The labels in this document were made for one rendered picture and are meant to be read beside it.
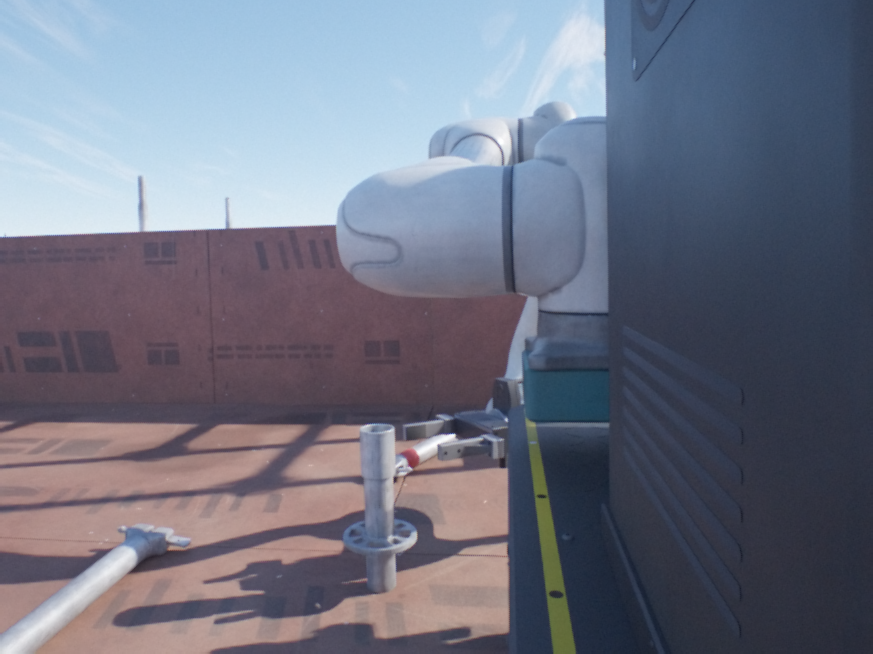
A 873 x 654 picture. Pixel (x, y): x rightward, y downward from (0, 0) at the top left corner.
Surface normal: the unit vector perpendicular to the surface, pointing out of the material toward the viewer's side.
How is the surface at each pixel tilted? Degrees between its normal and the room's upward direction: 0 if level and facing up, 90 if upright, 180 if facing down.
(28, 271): 90
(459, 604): 0
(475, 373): 90
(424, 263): 121
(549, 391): 90
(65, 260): 90
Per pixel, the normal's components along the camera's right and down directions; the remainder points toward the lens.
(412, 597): -0.03, -1.00
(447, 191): -0.18, -0.47
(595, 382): -0.14, 0.05
